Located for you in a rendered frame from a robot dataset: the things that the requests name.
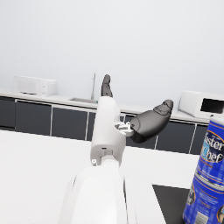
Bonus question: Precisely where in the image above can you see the blue printed can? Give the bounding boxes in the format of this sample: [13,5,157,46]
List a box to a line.
[182,115,224,224]

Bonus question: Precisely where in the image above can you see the steel kitchen sink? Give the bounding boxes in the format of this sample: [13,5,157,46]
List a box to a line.
[69,96,99,105]

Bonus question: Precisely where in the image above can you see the dark kitchen counter cabinets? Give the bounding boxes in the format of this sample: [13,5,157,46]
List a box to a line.
[0,92,212,155]

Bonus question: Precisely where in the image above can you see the silver sink faucet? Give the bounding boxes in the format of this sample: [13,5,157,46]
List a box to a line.
[90,72,97,101]

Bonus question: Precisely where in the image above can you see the white microwave with solid door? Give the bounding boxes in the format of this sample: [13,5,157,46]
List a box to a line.
[12,74,58,98]

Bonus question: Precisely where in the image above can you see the dark grey square mat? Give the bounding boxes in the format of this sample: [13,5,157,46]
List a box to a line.
[151,184,191,224]

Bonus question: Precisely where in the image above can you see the white microwave with dark window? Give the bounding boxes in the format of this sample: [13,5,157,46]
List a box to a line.
[178,89,224,120]

